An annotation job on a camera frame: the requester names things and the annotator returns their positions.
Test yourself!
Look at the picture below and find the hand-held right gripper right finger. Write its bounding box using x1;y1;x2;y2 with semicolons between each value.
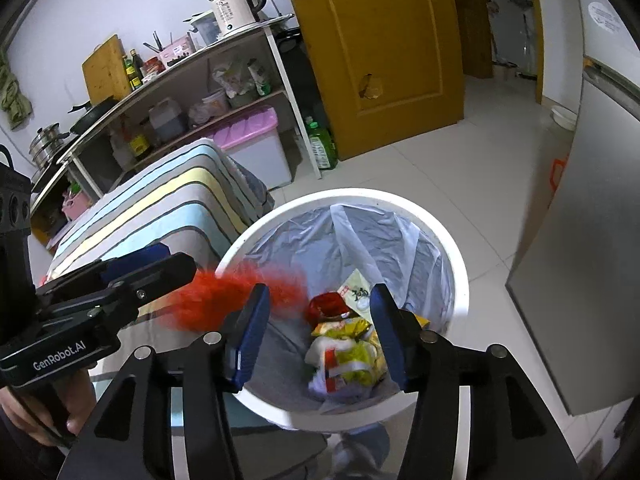
370;283;583;480

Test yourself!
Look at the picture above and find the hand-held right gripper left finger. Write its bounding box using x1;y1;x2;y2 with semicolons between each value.
55;282;271;480

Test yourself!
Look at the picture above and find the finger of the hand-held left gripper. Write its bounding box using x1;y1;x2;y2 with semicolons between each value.
47;252;197;321
36;242;171;306

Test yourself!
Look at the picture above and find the yellow snack wrapper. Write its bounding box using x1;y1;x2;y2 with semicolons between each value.
311;314;431;348

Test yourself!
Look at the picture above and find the red plastic bag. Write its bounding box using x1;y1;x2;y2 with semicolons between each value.
170;262;309;333

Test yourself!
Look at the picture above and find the red snack packet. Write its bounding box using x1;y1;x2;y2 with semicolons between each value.
303;291;351;324

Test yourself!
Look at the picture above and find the white trash bin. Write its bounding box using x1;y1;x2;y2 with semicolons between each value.
215;188;471;431

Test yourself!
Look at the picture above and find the person's left hand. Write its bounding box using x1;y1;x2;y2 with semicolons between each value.
0;372;97;445

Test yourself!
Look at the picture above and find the small yellow packet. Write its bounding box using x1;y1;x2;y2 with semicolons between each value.
325;340;390;389

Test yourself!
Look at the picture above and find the striped tablecloth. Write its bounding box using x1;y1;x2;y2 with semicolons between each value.
45;137;281;441

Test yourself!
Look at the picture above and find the pink basket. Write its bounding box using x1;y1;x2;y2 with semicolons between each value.
61;182;94;221

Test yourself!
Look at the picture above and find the low wooden shelf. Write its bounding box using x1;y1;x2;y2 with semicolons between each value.
27;160;108;251

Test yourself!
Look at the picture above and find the clear bin liner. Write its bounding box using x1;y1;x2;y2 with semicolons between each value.
240;204;456;402

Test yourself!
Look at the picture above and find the white plastic bottle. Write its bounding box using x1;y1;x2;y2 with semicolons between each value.
110;130;133;168

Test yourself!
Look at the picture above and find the yellow label bottle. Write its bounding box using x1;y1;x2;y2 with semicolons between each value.
127;125;153;161

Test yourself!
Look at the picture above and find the plastic oil jug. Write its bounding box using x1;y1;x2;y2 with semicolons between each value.
148;100;189;143

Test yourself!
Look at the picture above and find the steel steamer pot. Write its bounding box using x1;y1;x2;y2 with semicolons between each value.
28;122;71;166

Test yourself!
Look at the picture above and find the black frying pan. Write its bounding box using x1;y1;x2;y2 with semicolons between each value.
67;96;119;133

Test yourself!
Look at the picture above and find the pink lidded storage box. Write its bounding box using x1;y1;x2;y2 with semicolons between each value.
202;105;293;191

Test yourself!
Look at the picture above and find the white plastic tub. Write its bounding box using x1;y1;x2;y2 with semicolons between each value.
202;89;229;114

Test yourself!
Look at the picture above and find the wooden cutting board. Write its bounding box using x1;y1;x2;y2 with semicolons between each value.
82;35;133;102

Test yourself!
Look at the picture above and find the green plastic bottle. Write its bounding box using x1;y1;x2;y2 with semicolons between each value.
306;116;339;171

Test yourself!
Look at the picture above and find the green hanging cloth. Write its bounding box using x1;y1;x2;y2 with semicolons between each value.
0;47;33;131

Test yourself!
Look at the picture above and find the bundle of food bags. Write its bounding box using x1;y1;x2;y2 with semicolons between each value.
212;57;273;106

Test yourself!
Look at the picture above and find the pink utensil holder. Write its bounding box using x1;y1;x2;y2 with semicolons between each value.
159;35;196;68

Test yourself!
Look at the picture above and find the white shelf unit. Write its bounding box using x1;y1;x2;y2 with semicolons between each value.
56;15;323;196

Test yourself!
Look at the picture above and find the clear lidded container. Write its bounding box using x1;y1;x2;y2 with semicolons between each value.
192;10;222;46

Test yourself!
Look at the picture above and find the grey refrigerator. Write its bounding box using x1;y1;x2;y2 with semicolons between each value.
505;0;640;416

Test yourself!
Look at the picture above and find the white electric kettle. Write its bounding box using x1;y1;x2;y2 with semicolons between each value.
206;0;267;37

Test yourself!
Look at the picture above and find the yellow wooden door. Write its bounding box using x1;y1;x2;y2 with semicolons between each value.
277;0;466;161

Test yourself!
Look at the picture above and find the white basin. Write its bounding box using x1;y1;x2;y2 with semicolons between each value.
550;105;578;131

